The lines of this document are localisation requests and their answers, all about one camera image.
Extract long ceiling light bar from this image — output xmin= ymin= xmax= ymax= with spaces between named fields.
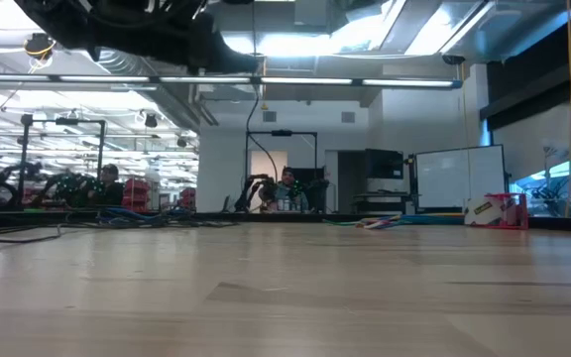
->
xmin=0 ymin=72 xmax=464 ymax=91

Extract red cable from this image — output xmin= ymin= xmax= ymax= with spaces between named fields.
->
xmin=357 ymin=215 xmax=400 ymax=230

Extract black gantry frame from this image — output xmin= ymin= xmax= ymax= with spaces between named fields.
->
xmin=15 ymin=112 xmax=108 ymax=207
xmin=243 ymin=129 xmax=319 ymax=214

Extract thin blue data cable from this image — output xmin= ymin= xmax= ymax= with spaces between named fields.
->
xmin=94 ymin=206 xmax=202 ymax=227

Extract person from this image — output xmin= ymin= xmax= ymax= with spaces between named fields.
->
xmin=89 ymin=163 xmax=126 ymax=207
xmin=260 ymin=167 xmax=311 ymax=212

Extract red tape dispenser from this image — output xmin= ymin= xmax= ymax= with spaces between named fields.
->
xmin=463 ymin=192 xmax=530 ymax=230

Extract hanging yellow cord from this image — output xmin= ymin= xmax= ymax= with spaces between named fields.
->
xmin=564 ymin=0 xmax=571 ymax=218

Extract black equipment cart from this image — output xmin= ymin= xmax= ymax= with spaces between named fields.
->
xmin=354 ymin=147 xmax=414 ymax=214

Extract green cable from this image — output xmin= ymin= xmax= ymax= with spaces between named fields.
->
xmin=322 ymin=217 xmax=366 ymax=230

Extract colourful cable bundle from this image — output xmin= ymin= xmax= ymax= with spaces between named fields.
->
xmin=374 ymin=211 xmax=465 ymax=224

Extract long black cord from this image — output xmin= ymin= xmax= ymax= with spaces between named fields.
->
xmin=0 ymin=0 xmax=281 ymax=245

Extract ceiling cord reel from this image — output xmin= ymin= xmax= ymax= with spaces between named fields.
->
xmin=22 ymin=32 xmax=59 ymax=63

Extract white whiteboard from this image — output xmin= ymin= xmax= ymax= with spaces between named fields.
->
xmin=415 ymin=144 xmax=508 ymax=209

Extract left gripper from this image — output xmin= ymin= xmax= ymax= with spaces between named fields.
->
xmin=15 ymin=0 xmax=261 ymax=75

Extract silver ventilation duct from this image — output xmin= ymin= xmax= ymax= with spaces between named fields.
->
xmin=20 ymin=0 xmax=220 ymax=128

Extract red storage bins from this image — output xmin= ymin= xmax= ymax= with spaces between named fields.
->
xmin=121 ymin=177 xmax=154 ymax=213
xmin=178 ymin=186 xmax=198 ymax=207

